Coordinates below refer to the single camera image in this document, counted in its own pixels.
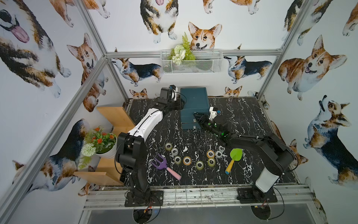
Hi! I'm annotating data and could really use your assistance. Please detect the white wire basket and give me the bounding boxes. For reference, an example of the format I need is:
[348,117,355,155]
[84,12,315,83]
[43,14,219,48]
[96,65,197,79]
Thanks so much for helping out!
[160,49,223,74]

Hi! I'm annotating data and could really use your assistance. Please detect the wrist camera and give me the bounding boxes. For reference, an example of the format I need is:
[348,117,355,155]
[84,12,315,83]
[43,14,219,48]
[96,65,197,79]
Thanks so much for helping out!
[159,85,178,103]
[209,106,221,121]

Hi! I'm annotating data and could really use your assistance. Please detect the fern and white flowers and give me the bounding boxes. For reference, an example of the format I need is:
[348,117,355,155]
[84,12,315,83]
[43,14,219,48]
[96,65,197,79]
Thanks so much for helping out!
[168,33,196,65]

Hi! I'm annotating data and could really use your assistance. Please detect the green tape roll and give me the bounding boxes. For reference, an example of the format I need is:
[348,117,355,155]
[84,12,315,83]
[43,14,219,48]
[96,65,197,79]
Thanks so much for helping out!
[208,158,216,167]
[174,156,182,165]
[195,161,204,170]
[165,142,173,151]

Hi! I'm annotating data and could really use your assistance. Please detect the green toy shovel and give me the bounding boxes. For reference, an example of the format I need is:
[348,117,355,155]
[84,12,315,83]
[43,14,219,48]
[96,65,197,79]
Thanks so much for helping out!
[225,148,243,175]

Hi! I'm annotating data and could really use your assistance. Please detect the purple toy garden fork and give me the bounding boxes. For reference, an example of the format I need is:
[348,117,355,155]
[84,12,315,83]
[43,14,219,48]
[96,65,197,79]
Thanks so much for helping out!
[150,154,182,181]

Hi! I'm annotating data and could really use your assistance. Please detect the teal drawer cabinet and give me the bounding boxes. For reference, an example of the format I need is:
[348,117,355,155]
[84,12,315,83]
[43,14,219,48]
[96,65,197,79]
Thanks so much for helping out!
[180,87,210,130]

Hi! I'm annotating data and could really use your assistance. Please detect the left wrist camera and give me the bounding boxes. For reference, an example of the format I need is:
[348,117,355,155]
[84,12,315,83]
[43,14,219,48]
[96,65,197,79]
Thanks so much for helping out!
[159,85,178,103]

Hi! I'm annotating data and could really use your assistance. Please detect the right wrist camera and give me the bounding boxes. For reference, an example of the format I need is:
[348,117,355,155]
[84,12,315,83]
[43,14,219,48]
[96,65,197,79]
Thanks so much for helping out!
[209,106,221,121]

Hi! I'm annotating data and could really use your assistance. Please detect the wooden corner shelf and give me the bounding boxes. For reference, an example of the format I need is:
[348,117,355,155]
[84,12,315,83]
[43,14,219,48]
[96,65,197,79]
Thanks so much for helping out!
[74,107,135,186]

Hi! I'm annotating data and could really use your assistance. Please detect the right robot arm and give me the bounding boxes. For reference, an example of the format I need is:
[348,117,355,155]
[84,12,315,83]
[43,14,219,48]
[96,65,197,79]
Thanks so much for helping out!
[194,113,296,193]

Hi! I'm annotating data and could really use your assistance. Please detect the potted red flower plant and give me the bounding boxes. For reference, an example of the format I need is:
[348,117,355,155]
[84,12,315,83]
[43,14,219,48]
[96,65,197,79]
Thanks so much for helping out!
[78,127,117,170]

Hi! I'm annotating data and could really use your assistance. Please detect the orange tape roll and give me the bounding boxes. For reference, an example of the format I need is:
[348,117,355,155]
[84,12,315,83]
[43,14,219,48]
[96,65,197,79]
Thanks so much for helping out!
[206,150,215,159]
[182,156,192,166]

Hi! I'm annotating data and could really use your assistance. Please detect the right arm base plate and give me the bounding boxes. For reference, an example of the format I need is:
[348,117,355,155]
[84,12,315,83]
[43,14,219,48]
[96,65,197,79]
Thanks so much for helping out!
[237,186,278,204]

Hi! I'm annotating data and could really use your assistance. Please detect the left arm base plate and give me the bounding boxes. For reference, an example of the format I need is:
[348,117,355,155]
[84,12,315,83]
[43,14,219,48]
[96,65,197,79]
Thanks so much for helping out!
[125,190,164,207]

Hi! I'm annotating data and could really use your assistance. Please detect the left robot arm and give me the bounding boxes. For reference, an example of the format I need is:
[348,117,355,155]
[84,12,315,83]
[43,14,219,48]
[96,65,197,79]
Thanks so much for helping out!
[115,89,185,194]

